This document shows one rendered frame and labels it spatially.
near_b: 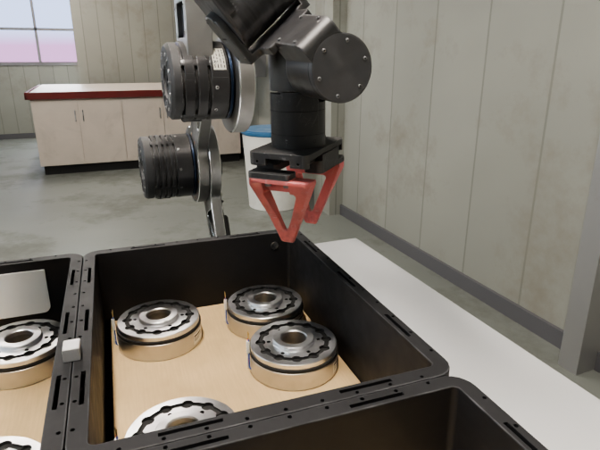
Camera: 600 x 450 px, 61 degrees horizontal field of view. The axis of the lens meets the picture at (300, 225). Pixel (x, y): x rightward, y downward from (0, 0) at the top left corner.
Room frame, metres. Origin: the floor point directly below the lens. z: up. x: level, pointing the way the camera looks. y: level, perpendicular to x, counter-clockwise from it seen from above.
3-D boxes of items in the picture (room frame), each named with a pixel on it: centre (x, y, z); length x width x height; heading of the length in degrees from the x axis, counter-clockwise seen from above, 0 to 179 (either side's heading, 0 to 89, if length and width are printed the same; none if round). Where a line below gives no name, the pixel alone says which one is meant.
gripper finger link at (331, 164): (0.55, -0.01, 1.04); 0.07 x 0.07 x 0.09; 66
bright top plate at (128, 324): (0.58, 0.18, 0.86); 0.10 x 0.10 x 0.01
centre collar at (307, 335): (0.52, 0.01, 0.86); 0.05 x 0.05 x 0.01
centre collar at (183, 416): (0.37, 0.10, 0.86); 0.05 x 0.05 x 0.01
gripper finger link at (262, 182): (0.52, 0.01, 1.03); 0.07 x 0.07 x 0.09; 66
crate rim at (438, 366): (0.49, 0.08, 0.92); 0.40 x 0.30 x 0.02; 20
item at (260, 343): (0.52, 0.01, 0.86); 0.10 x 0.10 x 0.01
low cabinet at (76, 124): (6.41, 2.04, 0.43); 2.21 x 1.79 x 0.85; 112
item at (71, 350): (0.38, 0.20, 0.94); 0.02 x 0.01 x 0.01; 20
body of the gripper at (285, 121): (0.54, 0.00, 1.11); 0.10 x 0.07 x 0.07; 156
